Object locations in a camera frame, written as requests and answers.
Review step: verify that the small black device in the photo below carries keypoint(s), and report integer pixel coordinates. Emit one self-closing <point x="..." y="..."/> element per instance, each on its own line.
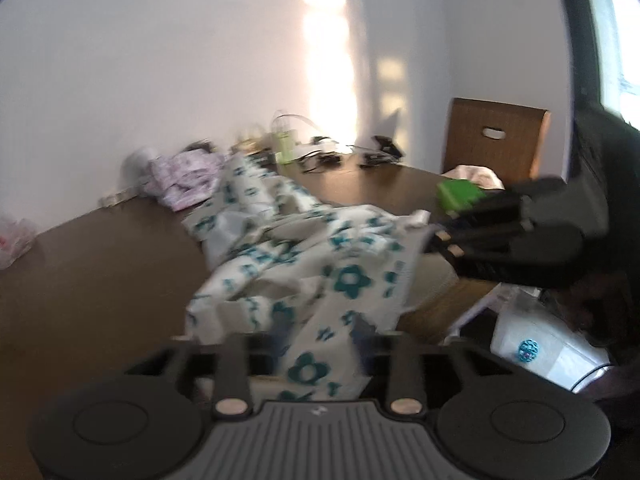
<point x="327" y="160"/>

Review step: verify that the white storage box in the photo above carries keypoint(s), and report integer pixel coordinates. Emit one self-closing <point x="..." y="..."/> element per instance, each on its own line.
<point x="550" y="360"/>

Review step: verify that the dark window frame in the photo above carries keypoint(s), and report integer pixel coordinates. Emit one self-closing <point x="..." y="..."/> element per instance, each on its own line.
<point x="585" y="35"/>

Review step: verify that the brown wooden chair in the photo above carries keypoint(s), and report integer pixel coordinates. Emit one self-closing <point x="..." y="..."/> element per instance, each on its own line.
<point x="470" y="135"/>

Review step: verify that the bright window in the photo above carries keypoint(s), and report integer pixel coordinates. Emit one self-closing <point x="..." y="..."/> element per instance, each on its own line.
<point x="624" y="35"/>

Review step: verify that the person's dark clothing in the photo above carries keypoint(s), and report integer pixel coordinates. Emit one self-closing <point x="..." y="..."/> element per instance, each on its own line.
<point x="620" y="185"/>

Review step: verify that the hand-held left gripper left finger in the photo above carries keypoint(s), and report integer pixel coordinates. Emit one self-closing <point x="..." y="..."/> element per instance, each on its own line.
<point x="232" y="370"/>

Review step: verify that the green spray bottle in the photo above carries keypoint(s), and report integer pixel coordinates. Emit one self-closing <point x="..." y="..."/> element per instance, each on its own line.
<point x="285" y="147"/>

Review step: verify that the white teal floral clothes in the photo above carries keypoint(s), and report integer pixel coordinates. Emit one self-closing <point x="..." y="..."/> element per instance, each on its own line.
<point x="345" y="270"/>

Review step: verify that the teal ball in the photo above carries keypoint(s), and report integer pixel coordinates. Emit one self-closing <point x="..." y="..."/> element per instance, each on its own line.
<point x="528" y="350"/>

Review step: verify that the clear plastic bag red print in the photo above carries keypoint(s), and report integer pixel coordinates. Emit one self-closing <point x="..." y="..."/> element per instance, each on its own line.
<point x="15" y="242"/>

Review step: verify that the green plastic part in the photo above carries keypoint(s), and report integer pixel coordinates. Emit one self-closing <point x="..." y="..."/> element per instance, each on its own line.
<point x="457" y="195"/>

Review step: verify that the pink floral clothes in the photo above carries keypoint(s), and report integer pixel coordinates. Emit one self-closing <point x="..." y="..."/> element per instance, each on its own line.
<point x="182" y="180"/>

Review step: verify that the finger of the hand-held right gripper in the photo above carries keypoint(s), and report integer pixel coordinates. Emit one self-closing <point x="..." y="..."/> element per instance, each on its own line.
<point x="492" y="210"/>
<point x="467" y="255"/>

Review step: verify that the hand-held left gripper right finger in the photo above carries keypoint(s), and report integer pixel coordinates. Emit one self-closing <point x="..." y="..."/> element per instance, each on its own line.
<point x="405" y="370"/>

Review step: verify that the pale pink cloth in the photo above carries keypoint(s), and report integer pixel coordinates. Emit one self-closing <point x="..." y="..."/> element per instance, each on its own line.
<point x="475" y="175"/>

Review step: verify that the black phone holder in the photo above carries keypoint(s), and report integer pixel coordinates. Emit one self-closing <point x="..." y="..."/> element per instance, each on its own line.
<point x="382" y="147"/>

